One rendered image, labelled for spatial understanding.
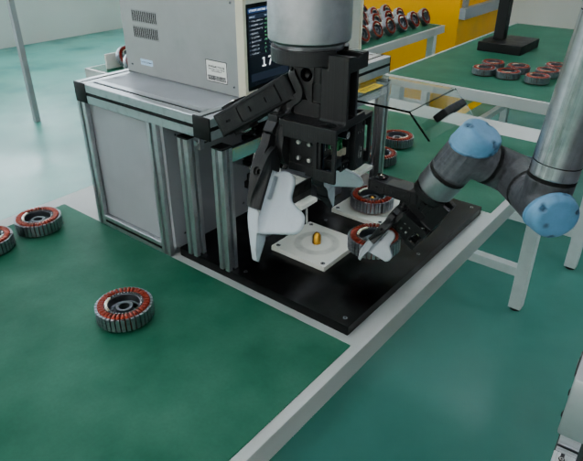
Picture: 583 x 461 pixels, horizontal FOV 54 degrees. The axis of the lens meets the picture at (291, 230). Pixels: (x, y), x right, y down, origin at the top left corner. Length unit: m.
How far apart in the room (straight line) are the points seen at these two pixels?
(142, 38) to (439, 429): 1.45
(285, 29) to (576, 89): 0.52
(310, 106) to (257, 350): 0.63
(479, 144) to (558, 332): 1.60
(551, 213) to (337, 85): 0.52
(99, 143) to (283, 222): 0.96
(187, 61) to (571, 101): 0.78
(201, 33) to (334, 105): 0.78
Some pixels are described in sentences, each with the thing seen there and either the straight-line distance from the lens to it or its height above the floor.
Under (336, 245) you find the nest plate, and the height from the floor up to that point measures 0.78.
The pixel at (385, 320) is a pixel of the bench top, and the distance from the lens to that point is 1.16.
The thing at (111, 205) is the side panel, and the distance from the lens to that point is 1.51.
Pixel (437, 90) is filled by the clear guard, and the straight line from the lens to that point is 1.51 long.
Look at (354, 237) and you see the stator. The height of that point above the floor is 0.86.
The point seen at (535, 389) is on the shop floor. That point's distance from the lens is 2.23.
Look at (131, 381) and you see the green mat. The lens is 1.05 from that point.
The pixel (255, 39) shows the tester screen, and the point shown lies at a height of 1.23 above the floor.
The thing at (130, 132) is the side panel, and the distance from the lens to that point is 1.33.
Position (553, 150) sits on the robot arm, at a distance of 0.94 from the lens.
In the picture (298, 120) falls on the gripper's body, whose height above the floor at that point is 1.29.
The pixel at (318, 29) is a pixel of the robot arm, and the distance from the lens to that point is 0.50.
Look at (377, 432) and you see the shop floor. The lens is 1.96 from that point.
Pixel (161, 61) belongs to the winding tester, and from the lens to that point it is 1.39.
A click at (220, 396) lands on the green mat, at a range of 1.00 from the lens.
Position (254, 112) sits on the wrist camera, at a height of 1.28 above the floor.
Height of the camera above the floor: 1.46
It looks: 29 degrees down
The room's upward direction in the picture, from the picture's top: straight up
